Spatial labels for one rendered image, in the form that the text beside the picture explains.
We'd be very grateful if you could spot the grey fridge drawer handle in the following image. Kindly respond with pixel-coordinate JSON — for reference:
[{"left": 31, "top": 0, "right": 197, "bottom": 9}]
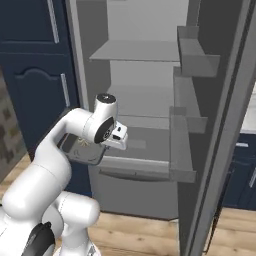
[{"left": 98, "top": 167, "right": 172, "bottom": 183}]

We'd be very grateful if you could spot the silver cupboard handle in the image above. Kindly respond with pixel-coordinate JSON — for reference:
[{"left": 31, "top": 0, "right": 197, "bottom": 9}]
[
  {"left": 60, "top": 73, "right": 72, "bottom": 109},
  {"left": 46, "top": 0, "right": 61, "bottom": 45}
]

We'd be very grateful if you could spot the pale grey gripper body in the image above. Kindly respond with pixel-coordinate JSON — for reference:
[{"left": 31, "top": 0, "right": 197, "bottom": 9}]
[{"left": 101, "top": 133, "right": 129, "bottom": 151}]

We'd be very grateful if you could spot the dark clear tupperware container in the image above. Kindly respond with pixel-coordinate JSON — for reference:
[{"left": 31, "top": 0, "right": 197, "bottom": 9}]
[{"left": 56, "top": 132, "right": 108, "bottom": 166}]

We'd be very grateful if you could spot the navy plain cupboard door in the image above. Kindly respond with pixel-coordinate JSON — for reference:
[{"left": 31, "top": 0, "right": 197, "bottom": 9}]
[{"left": 0, "top": 0, "right": 73, "bottom": 55}]

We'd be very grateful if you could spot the grey fridge shelf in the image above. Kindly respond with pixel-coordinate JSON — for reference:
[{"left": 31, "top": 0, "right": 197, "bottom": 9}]
[{"left": 88, "top": 39, "right": 182, "bottom": 63}]

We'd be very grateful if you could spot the grey fridge door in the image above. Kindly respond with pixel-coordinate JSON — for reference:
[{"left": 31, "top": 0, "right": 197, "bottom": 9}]
[{"left": 169, "top": 0, "right": 256, "bottom": 256}]

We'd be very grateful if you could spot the navy base cupboard run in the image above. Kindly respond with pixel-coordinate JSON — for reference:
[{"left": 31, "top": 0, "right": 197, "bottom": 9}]
[{"left": 221, "top": 133, "right": 256, "bottom": 212}]

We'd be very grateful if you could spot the pale dumpling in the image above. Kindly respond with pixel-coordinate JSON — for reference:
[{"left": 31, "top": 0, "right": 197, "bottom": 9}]
[{"left": 75, "top": 137, "right": 90, "bottom": 148}]

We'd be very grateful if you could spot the grey open fridge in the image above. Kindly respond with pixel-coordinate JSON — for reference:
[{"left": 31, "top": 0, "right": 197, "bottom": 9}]
[{"left": 64, "top": 0, "right": 201, "bottom": 222}]

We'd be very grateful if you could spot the grey fridge bottom drawer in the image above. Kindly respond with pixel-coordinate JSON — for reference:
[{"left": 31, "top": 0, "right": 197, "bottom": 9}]
[{"left": 87, "top": 155, "right": 180, "bottom": 221}]

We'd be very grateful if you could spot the navy arched cupboard door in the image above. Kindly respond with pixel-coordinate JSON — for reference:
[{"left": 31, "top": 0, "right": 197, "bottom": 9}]
[{"left": 0, "top": 52, "right": 93, "bottom": 198}]

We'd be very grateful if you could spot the grey fridge door bin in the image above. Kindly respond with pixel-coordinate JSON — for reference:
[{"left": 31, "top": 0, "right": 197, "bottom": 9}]
[
  {"left": 173, "top": 66, "right": 209, "bottom": 135},
  {"left": 177, "top": 25, "right": 222, "bottom": 78},
  {"left": 169, "top": 106, "right": 198, "bottom": 184}
]

